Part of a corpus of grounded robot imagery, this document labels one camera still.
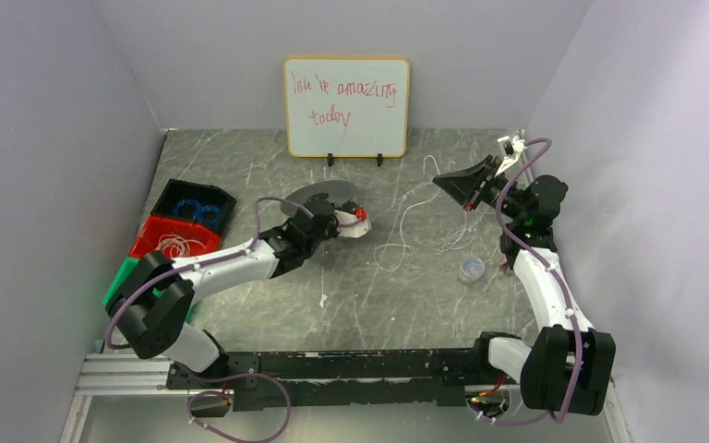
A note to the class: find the aluminium frame rail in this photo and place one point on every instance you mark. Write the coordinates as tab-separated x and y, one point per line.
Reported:
120	373

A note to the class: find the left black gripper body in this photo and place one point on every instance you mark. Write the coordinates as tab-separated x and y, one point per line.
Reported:
335	221

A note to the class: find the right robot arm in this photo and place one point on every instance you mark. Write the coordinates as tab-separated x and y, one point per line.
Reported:
568	368

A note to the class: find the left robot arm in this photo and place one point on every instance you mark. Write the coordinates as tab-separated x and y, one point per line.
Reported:
148	309

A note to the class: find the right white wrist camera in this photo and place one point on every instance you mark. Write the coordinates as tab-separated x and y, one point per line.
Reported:
512	150

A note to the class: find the yellow-framed whiteboard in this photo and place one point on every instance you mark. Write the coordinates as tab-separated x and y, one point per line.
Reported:
347	106

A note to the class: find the clear round container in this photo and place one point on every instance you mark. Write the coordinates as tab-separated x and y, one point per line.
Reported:
471	270

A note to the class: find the black bin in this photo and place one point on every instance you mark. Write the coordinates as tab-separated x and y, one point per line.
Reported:
207	205

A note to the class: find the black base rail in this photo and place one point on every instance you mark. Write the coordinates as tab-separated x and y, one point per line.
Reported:
260	380

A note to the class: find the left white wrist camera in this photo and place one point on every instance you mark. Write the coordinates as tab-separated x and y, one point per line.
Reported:
353	224

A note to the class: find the red bin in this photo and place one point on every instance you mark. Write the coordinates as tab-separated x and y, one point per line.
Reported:
174	238

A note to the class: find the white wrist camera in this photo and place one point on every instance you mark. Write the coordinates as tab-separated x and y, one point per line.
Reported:
512	150
353	224

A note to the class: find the green bin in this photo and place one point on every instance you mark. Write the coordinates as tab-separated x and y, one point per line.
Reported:
128	264

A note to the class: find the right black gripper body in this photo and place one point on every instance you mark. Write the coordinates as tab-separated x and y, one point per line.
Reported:
485	185

